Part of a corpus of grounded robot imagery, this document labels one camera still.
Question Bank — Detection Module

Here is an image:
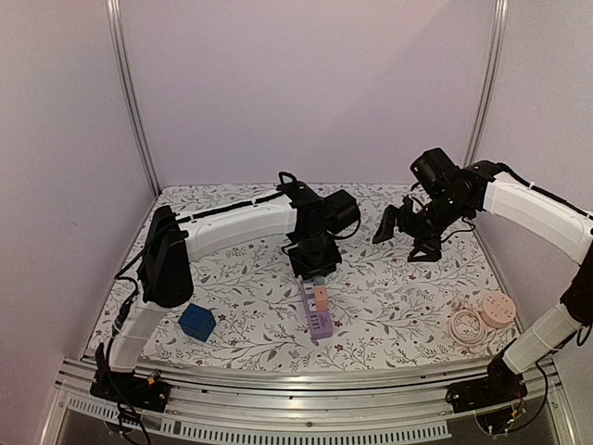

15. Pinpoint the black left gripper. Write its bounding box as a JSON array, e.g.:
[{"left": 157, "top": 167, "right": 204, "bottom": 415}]
[{"left": 289, "top": 233, "right": 344, "bottom": 282}]

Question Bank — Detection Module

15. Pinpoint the pink plug adapter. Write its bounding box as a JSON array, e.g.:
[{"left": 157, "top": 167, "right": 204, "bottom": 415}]
[{"left": 313, "top": 286, "right": 329, "bottom": 312}]

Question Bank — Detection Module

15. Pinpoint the purple power strip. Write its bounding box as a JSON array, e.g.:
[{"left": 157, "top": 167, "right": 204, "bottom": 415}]
[{"left": 299, "top": 277, "right": 334, "bottom": 340}]

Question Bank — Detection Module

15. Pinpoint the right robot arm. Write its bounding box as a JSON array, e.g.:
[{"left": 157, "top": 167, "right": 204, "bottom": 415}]
[{"left": 372, "top": 149, "right": 592, "bottom": 404}]

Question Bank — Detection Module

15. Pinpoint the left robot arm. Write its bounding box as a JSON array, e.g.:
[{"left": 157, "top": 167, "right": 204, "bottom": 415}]
[{"left": 95, "top": 172, "right": 360, "bottom": 402}]

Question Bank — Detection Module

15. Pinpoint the floral table cloth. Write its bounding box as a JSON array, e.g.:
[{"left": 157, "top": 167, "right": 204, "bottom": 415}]
[{"left": 141, "top": 184, "right": 520, "bottom": 374}]

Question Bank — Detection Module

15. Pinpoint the pink round power socket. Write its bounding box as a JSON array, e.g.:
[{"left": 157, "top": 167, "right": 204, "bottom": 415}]
[{"left": 480, "top": 291, "right": 516, "bottom": 329}]

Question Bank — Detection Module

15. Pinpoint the dark blue cube socket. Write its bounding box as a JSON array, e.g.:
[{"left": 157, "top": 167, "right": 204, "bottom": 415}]
[{"left": 178, "top": 303, "right": 216, "bottom": 342}]

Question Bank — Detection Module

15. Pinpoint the aluminium front rail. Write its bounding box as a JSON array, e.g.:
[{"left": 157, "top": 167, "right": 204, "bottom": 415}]
[{"left": 42, "top": 358, "right": 584, "bottom": 444}]

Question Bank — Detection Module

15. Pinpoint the right aluminium frame post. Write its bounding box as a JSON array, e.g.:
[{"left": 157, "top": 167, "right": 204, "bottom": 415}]
[{"left": 463, "top": 0, "right": 510, "bottom": 165}]

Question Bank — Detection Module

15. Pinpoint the aluminium frame post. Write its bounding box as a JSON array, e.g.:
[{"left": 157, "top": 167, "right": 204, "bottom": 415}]
[
  {"left": 105, "top": 0, "right": 161, "bottom": 197},
  {"left": 463, "top": 0, "right": 510, "bottom": 165}
]

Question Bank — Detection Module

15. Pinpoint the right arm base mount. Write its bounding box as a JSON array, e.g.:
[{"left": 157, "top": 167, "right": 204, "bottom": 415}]
[{"left": 445, "top": 358, "right": 528, "bottom": 413}]

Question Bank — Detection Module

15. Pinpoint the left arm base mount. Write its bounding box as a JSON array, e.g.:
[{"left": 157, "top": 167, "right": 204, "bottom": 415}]
[{"left": 90, "top": 343, "right": 171, "bottom": 413}]

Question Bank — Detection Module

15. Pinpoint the left aluminium frame post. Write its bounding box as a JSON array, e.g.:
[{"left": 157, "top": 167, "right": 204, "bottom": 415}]
[{"left": 105, "top": 0, "right": 161, "bottom": 197}]

